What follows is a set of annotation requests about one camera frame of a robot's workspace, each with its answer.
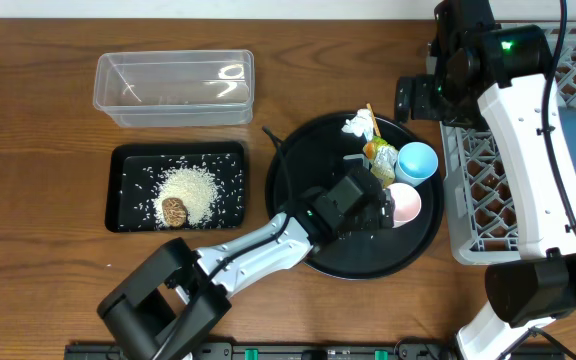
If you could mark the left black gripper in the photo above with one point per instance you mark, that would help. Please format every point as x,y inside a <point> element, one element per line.
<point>377,201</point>

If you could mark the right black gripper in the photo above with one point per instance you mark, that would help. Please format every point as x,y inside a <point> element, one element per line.
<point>403,98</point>

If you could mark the white tissue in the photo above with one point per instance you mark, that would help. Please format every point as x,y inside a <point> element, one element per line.
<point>361,125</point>

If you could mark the pink cup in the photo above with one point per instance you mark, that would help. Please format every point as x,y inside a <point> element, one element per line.
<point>407,203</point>

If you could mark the green yellow snack wrapper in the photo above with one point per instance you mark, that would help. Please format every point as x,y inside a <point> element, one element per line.
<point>382,157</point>

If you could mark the brown food lump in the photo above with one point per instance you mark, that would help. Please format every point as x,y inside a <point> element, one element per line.
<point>174,212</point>

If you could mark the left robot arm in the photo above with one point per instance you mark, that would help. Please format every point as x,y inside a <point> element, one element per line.
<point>169,304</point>

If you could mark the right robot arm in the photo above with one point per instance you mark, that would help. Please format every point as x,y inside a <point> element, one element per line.
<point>504,80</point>

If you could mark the grey dishwasher rack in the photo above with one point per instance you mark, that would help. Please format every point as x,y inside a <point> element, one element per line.
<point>479,207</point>

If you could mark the wooden chopstick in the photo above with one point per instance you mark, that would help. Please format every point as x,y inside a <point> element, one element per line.
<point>374,120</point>

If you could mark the light blue cup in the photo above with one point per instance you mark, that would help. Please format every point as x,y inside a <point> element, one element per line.
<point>416,163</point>

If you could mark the round black tray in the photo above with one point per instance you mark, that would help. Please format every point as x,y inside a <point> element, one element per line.
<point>314,158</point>

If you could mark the pile of white rice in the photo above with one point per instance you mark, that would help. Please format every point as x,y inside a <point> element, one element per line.
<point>196,187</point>

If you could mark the black rectangular tray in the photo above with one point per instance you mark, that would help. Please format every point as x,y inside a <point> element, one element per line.
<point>136,170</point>

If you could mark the clear plastic bin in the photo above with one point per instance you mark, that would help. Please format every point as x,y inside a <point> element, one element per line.
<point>176,88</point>

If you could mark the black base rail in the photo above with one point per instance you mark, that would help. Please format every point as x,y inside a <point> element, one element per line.
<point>406,349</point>

